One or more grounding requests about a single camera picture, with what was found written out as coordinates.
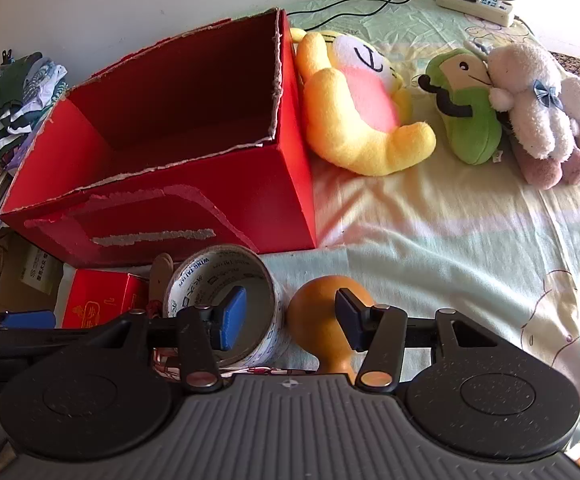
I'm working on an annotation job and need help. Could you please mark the small red gift box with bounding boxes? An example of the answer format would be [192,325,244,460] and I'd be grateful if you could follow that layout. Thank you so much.
[61,268,151,329]

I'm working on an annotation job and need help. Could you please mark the large red cardboard box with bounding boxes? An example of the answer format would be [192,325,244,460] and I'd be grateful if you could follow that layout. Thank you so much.
[0,7,318,268]

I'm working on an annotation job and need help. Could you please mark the clear packing tape roll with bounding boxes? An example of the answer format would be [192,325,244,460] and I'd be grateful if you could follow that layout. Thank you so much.
[164,244,293,376]

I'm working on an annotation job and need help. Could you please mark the orange gourd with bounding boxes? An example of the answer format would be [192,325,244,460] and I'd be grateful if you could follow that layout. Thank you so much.
[287,276,375,383]

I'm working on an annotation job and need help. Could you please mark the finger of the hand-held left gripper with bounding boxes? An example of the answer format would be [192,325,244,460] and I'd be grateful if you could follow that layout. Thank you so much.
[0,310,58,332]

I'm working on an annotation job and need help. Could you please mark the yellow plush toy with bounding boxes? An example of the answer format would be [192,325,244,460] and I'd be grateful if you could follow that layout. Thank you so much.
[290,27,437,177]

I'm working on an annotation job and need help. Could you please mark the white sheep plush toy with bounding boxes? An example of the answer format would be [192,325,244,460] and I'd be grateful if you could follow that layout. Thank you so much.
[485,40,580,191]

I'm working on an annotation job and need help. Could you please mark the white labelled carton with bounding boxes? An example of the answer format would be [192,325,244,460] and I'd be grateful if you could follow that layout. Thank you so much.
[18,244,64,297]

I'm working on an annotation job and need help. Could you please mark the pile of folded clothes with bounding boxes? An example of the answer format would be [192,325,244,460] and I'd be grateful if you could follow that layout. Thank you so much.
[0,50,70,166]

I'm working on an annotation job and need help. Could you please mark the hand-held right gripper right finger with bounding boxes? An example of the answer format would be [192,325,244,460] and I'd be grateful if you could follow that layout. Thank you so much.
[335,288,503,395]

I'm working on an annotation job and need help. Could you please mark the brown cardboard box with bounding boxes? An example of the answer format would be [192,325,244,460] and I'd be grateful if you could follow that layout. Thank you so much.
[0,230,65,312]

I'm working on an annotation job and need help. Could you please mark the green plush toy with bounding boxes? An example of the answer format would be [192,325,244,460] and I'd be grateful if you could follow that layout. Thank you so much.
[417,49,503,166]

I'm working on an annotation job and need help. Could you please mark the white power strip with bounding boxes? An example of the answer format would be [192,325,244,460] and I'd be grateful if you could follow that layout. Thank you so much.
[435,0,516,28]

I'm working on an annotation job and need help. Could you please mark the wooden clappers with red ribbon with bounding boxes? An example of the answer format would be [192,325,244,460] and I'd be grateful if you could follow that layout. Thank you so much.
[149,252,177,318]

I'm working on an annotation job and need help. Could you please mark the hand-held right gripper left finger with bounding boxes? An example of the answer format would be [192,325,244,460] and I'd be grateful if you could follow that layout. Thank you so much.
[90,286,248,395]

